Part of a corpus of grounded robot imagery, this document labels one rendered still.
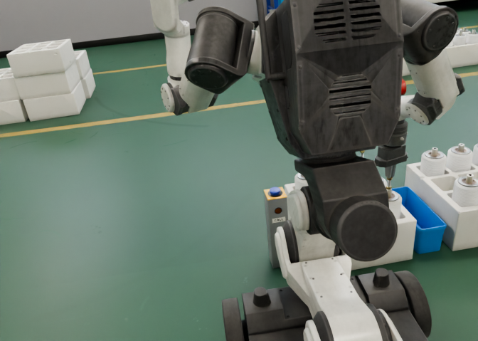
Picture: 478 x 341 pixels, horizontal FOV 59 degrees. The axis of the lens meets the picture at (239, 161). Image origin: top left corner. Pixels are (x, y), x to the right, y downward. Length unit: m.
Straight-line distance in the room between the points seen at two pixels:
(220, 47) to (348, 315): 0.65
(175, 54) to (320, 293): 0.71
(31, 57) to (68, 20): 2.99
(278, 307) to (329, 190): 0.51
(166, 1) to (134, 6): 5.37
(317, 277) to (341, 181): 0.40
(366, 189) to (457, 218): 0.94
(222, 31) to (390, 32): 0.32
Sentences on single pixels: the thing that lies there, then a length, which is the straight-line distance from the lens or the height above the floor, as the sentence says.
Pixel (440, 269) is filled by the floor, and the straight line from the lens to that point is 1.75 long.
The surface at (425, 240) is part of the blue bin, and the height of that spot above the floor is 0.06.
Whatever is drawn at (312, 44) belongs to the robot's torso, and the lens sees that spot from 0.77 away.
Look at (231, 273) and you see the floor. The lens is 1.68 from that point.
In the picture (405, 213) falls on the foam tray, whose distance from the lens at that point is 1.68.
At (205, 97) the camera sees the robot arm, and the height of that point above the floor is 0.79.
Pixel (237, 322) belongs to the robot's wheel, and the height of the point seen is 0.19.
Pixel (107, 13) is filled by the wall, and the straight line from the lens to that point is 6.49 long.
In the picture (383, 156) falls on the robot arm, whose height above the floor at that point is 0.43.
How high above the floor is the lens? 1.12
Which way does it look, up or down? 27 degrees down
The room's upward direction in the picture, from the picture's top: 6 degrees counter-clockwise
